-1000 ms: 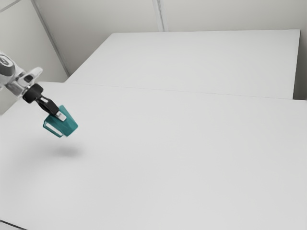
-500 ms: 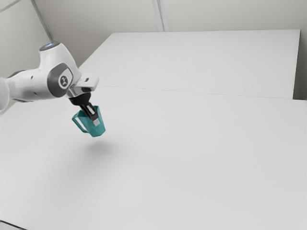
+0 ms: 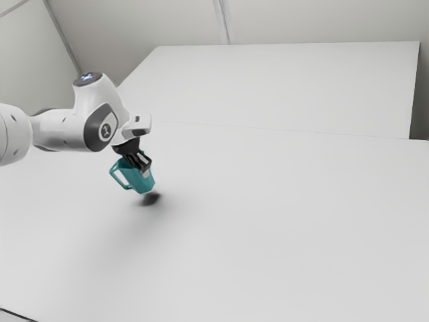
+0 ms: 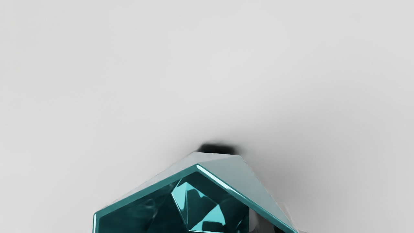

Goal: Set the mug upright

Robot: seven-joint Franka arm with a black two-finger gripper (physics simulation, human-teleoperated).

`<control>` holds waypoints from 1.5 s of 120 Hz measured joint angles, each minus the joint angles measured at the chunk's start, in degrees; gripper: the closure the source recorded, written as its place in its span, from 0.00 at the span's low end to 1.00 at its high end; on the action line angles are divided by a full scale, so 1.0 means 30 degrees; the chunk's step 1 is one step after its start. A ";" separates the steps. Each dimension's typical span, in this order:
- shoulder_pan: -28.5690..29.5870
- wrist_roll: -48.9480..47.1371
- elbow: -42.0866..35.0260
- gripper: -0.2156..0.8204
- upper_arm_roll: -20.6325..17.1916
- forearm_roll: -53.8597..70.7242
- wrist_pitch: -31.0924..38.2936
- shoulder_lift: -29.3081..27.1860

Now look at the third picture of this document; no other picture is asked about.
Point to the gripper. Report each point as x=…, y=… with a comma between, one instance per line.
x=127, y=146

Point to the teal faceted mug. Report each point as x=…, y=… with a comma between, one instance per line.
x=142, y=182

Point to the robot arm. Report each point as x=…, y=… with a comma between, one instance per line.
x=90, y=110

